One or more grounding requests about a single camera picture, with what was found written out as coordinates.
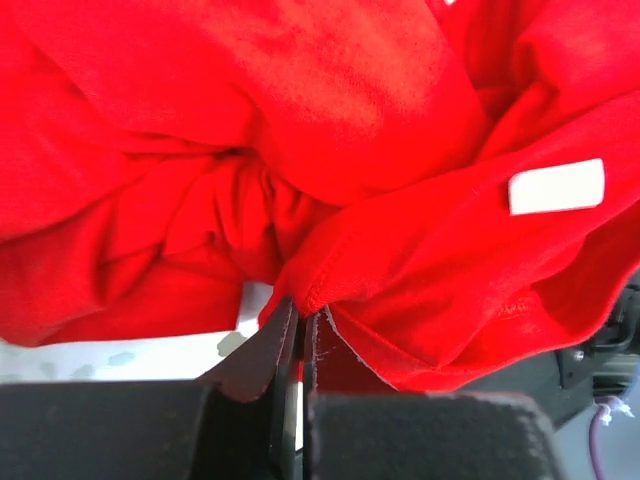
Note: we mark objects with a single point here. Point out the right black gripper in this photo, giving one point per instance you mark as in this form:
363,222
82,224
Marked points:
584,373

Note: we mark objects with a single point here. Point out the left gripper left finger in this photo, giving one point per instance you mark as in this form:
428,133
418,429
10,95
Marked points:
236,421

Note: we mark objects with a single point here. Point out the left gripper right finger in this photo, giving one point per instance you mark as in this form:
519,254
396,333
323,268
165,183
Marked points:
357,426

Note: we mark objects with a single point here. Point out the red t shirt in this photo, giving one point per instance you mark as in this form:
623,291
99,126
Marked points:
457,182

